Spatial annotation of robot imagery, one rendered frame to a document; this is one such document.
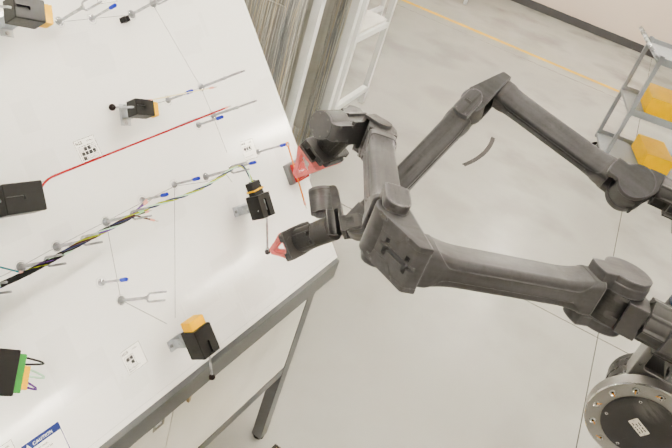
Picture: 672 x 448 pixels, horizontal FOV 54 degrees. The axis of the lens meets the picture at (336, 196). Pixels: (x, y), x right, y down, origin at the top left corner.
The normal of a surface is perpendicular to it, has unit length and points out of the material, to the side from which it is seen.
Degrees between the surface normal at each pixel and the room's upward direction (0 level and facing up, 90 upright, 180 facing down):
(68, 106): 49
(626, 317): 82
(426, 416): 0
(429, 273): 83
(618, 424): 90
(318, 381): 0
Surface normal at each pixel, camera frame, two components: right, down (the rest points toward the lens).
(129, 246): 0.78, -0.15
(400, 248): -0.78, 0.00
